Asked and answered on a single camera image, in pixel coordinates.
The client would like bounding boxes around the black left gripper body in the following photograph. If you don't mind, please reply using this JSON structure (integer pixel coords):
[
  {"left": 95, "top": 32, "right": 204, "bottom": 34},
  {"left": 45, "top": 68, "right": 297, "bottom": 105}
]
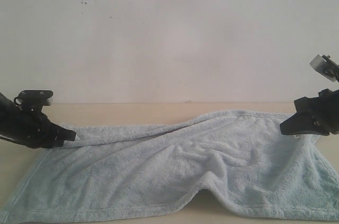
[{"left": 1, "top": 94, "right": 54, "bottom": 149}]

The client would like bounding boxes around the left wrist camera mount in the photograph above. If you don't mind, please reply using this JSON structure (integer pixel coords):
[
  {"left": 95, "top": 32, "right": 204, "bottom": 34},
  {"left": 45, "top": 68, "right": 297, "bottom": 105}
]
[{"left": 14, "top": 89, "right": 53, "bottom": 113}]

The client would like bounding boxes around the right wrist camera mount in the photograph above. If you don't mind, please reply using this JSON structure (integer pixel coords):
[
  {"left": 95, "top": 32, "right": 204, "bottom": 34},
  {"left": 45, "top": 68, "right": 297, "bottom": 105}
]
[{"left": 310, "top": 55, "right": 338, "bottom": 82}]

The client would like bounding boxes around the light blue terry towel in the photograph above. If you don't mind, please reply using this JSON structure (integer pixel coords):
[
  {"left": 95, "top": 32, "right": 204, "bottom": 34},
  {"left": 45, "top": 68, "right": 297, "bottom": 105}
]
[{"left": 1, "top": 110, "right": 338, "bottom": 223}]

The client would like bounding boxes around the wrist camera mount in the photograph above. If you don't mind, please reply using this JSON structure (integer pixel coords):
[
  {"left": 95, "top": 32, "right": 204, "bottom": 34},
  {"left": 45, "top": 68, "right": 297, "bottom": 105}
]
[
  {"left": 14, "top": 89, "right": 53, "bottom": 113},
  {"left": 310, "top": 55, "right": 338, "bottom": 82}
]

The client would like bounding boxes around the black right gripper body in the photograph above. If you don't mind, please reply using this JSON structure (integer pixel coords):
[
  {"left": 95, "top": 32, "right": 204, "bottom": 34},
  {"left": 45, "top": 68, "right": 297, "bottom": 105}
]
[{"left": 294, "top": 89, "right": 338, "bottom": 135}]

